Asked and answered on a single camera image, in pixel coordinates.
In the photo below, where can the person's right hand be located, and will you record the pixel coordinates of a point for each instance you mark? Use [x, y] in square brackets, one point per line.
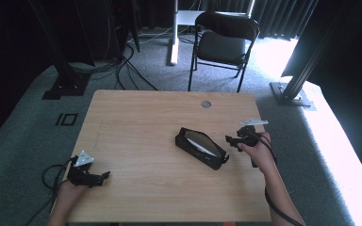
[259, 155]

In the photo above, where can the black metal stand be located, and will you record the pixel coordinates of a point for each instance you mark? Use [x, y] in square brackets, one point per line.
[64, 75]
[295, 84]

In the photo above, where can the black pencil case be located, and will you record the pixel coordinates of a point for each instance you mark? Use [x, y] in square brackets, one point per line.
[201, 149]

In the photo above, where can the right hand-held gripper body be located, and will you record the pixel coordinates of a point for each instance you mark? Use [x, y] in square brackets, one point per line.
[250, 136]

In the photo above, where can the black folding chair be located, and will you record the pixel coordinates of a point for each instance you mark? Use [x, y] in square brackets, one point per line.
[221, 47]

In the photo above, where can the white desk frame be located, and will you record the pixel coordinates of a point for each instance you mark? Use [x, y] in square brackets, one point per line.
[174, 37]

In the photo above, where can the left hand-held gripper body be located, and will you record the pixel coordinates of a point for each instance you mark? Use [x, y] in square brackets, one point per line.
[81, 174]

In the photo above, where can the dark curtain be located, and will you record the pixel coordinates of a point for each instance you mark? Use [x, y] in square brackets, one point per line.
[279, 17]

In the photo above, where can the dark cabinet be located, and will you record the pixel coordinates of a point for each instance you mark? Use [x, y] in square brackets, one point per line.
[122, 28]

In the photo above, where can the person's left hand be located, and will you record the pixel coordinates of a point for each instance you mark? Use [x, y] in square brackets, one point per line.
[69, 193]

